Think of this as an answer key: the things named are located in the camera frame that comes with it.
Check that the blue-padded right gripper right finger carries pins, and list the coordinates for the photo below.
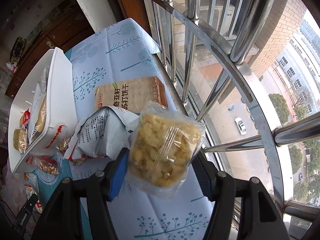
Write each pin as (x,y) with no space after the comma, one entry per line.
(259,217)

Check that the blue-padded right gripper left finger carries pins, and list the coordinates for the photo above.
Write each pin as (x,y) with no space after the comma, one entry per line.
(61,217)

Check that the silver-red snack bag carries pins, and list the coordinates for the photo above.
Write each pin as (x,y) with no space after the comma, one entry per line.
(103,134)

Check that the clear pack puffed rice cake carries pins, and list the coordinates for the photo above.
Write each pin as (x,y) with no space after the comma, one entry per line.
(38,110)

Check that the clear pack yellow crisp cake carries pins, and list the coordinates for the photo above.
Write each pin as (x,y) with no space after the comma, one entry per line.
(164,145)

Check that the clear pack walnut cookie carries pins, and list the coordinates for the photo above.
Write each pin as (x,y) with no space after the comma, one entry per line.
(60,140)
(47,165)

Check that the white plastic storage bin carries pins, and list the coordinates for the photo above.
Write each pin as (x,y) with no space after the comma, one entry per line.
(60,108)

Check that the brown soda cracker packet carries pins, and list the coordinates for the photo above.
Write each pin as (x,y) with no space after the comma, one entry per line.
(132,95)

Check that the small white bottle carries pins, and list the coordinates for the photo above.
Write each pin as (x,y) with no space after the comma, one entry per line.
(12,66)

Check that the dark ornamental case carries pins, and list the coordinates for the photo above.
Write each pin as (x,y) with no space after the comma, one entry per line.
(17,50)

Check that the white vertical pipe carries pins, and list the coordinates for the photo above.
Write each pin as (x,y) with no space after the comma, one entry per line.
(98,13)

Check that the steel window guard rail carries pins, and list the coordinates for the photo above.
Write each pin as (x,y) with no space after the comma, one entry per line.
(235,70)

